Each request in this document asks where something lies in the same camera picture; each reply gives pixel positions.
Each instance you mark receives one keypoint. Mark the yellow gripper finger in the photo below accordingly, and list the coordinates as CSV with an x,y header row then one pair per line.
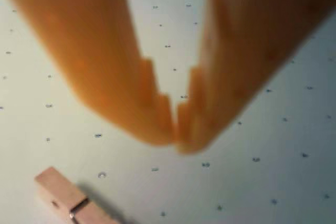
x,y
249,37
86,37

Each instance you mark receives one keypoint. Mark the wooden clothespin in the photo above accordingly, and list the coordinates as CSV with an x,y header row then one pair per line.
x,y
61,190

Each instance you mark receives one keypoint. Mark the white dotted paper sheet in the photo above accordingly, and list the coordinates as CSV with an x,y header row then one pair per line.
x,y
236,187

